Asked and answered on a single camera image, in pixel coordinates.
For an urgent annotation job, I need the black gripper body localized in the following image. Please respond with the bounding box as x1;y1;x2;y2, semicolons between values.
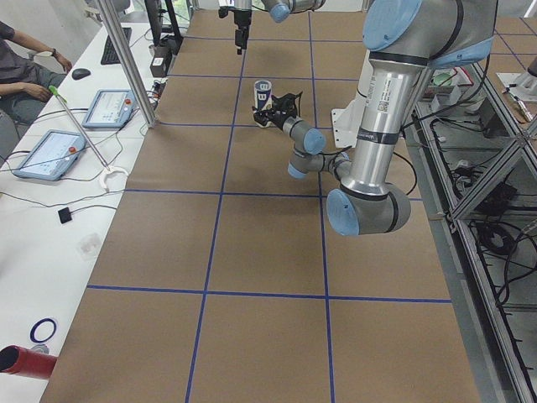
267;108;295;131
218;0;253;30

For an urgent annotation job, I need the small black square device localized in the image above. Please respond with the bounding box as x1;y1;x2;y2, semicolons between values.
58;207;72;224

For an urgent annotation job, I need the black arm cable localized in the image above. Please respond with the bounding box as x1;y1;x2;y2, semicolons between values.
289;89;496;196

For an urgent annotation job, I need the aluminium frame post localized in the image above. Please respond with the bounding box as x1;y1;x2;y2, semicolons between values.
96;0;156;128

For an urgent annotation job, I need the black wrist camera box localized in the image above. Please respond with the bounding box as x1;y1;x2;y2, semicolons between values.
272;92;302;117

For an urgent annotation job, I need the blue tape roll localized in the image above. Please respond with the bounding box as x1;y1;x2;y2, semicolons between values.
29;317;58;344

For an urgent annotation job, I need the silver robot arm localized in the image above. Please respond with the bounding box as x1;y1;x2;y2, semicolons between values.
218;0;326;55
253;1;498;236

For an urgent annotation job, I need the blue teach pendant far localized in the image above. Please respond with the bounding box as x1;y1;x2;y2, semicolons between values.
82;89;137;129

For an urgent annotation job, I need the black keyboard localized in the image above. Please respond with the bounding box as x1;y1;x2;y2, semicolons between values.
100;26;133;65

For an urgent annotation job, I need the blue teach pendant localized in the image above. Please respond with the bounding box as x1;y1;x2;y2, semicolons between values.
82;89;137;129
13;130;86;181

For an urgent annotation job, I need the person in grey shirt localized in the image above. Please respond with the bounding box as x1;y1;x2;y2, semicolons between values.
1;23;72;124

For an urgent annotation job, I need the blue teach pendant near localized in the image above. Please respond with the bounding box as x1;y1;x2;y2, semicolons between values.
13;130;86;181

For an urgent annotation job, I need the grabber stick green handle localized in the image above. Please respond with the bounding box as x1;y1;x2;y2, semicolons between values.
49;86;128;192

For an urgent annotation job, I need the red cylinder tube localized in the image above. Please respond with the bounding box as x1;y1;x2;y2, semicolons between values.
1;345;57;379

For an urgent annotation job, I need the black computer mouse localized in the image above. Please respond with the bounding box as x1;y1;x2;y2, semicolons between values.
71;68;91;81

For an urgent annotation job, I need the white blue tennis ball can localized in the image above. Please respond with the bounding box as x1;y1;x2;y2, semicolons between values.
253;80;272;118

